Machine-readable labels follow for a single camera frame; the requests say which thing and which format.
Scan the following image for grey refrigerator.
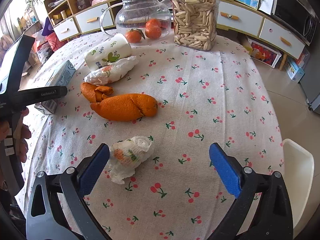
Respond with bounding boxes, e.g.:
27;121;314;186
299;62;320;111

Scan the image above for clear plastic seed jar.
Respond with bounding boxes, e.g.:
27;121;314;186
170;0;222;52

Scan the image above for mandarin orange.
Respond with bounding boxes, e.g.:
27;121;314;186
145;19;163;40
125;29;143;44

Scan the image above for white drawer wooden handle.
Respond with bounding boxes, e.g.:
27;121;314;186
53;17;80;42
74;2;116;34
259;19;306;60
216;1;264;37

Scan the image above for floral tissue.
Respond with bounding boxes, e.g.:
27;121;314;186
84;56;139;86
108;135;154;185

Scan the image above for white plastic chair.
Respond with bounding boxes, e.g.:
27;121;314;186
282;139;315;236

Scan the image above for large orange peel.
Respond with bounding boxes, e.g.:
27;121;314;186
90;93;159;122

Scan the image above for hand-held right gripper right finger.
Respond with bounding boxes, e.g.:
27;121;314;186
209;142;293;240

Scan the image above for glass pitcher wooden lid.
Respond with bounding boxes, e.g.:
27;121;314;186
100;0;172;46

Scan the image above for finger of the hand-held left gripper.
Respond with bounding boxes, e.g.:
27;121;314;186
0;34;36;95

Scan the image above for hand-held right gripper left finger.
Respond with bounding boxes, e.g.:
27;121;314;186
26;143;110;240

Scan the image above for white crate red contents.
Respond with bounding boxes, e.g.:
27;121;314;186
246;39;283;68

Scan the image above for white floral cup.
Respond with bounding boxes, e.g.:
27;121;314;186
84;33;133;72

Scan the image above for blue milk carton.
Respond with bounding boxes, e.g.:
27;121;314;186
34;60;76;115

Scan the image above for small orange peel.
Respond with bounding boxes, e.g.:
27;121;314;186
80;82;114;104

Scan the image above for black microwave oven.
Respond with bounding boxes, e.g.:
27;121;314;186
271;0;317;46

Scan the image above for cherry print tablecloth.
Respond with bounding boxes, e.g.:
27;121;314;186
15;28;286;240

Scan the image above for person's left hand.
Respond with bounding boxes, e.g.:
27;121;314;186
13;108;32;163

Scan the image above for blue white carton box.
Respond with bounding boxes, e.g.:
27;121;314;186
284;56;306;83

